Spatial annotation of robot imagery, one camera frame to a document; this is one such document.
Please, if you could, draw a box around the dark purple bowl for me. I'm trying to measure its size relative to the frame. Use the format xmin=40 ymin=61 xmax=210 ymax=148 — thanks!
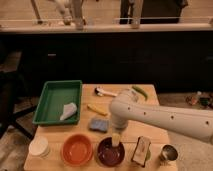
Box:
xmin=97 ymin=137 xmax=125 ymax=167

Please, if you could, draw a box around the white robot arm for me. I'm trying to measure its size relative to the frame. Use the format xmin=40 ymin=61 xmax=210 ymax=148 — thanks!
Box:
xmin=109 ymin=89 xmax=213 ymax=145

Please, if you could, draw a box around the white cup stack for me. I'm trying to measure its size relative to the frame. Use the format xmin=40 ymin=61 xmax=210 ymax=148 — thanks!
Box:
xmin=29 ymin=136 xmax=50 ymax=157

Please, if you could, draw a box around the blue sponge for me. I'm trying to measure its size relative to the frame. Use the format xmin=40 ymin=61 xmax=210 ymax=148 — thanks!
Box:
xmin=89 ymin=118 xmax=109 ymax=133

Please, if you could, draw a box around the orange bowl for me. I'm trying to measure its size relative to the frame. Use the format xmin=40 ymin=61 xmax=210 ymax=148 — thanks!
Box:
xmin=60 ymin=134 xmax=93 ymax=167

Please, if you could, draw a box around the white crumpled cloth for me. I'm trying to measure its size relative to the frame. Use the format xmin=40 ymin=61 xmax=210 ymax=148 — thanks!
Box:
xmin=60 ymin=103 xmax=77 ymax=121

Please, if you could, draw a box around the silver metal cup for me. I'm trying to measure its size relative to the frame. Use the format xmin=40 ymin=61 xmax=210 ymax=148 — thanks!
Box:
xmin=159 ymin=145 xmax=178 ymax=165

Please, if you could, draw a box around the green plastic tray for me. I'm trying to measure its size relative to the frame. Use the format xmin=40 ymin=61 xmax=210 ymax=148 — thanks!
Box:
xmin=33 ymin=80 xmax=82 ymax=126

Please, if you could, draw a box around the black office chair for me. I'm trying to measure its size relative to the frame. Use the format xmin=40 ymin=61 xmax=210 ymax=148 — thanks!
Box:
xmin=0 ymin=52 xmax=36 ymax=139

